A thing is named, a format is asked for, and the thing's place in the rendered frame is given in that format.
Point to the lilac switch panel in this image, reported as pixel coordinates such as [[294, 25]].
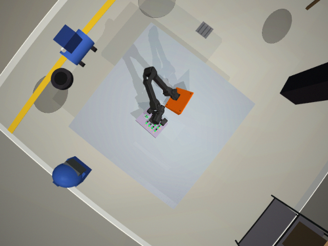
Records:
[[143, 120]]

